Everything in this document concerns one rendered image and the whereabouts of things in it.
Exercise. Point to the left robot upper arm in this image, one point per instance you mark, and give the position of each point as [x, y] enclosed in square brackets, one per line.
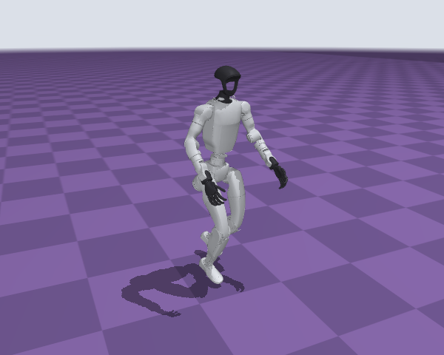
[248, 122]

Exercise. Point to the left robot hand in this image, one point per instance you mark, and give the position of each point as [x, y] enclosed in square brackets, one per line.
[279, 171]

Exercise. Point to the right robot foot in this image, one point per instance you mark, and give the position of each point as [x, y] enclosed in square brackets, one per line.
[212, 273]

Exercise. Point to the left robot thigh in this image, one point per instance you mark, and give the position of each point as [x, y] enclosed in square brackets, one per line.
[237, 198]

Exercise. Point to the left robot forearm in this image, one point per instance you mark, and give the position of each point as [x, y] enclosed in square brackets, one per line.
[263, 151]

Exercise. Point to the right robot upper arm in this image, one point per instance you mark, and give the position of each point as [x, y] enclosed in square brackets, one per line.
[202, 114]

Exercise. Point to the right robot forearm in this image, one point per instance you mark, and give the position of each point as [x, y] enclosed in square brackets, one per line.
[195, 156]

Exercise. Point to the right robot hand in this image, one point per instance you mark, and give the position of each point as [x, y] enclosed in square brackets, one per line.
[212, 190]

